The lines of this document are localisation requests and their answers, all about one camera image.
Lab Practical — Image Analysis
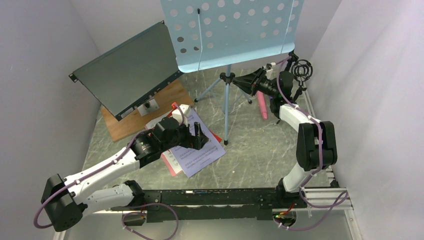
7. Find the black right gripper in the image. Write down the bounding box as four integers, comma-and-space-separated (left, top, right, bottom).
232, 68, 279, 99

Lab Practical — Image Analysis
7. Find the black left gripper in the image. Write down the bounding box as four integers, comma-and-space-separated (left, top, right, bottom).
160, 119, 208, 153

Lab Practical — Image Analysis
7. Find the pink microphone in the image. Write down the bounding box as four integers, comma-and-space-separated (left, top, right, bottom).
256, 91, 268, 120

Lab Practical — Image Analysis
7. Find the lavender sheet music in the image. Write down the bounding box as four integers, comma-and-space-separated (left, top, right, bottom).
170, 109, 226, 178

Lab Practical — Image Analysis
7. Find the white sheet music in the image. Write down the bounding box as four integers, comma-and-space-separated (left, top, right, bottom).
145, 105, 185, 175

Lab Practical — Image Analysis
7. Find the pink sheet music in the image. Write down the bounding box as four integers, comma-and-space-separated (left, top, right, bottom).
161, 154, 183, 177

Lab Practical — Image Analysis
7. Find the red sheet music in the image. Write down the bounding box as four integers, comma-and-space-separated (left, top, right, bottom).
163, 105, 223, 160

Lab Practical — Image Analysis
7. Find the black round-base mic stand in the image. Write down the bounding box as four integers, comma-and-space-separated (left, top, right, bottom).
284, 50, 299, 72

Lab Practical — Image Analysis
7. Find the black tripod mic stand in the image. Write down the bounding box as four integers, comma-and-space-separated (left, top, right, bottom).
290, 59, 314, 102

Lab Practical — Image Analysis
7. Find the light blue music stand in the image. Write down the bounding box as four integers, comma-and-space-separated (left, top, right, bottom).
159, 0, 306, 146

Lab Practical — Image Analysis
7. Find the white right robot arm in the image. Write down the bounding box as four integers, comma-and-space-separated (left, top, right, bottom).
233, 67, 338, 208

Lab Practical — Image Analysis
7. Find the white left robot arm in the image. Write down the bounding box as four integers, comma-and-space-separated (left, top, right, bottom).
33, 117, 209, 232

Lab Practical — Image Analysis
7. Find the brown wooden board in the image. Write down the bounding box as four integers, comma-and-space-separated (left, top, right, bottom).
100, 79, 195, 143

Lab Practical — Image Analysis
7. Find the dark grey rack unit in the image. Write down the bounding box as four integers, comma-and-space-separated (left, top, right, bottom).
69, 21, 183, 121

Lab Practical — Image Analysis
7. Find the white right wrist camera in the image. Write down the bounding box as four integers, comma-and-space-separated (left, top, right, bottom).
263, 62, 277, 80

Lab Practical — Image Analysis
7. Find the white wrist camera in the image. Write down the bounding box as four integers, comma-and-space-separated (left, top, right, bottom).
171, 102, 192, 127
263, 62, 277, 80

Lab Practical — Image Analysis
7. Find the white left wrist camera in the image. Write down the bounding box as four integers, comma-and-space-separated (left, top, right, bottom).
171, 102, 192, 127

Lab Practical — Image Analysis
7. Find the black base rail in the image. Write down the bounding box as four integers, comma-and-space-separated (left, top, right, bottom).
110, 188, 299, 223

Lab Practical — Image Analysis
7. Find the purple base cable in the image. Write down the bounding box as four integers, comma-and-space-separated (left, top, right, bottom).
121, 202, 180, 240

